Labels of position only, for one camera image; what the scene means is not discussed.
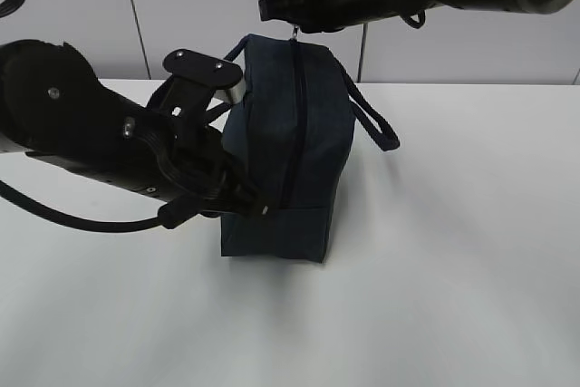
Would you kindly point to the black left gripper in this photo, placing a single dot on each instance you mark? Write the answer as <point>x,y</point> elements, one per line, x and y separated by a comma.
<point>190,154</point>

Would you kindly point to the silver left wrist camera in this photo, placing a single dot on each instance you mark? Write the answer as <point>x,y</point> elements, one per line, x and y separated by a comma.
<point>225,77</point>

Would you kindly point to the dark navy fabric lunch bag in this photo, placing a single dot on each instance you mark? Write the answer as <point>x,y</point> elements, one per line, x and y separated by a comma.
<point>293,131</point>

